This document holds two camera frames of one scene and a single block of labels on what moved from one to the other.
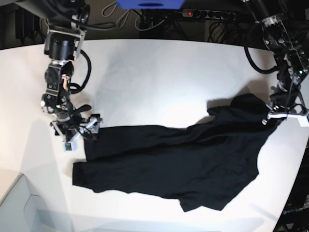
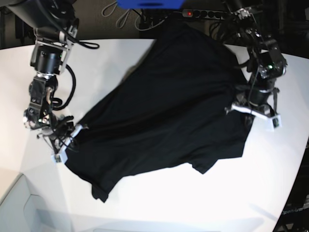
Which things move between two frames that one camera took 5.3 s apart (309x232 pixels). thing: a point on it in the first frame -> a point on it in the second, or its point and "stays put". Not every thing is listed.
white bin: [20, 211] stays put
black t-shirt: [201, 163] -> [184, 105]
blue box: [150, 4] stays put
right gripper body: [285, 104] -> [259, 102]
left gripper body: [71, 130] -> [59, 134]
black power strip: [220, 15] stays put
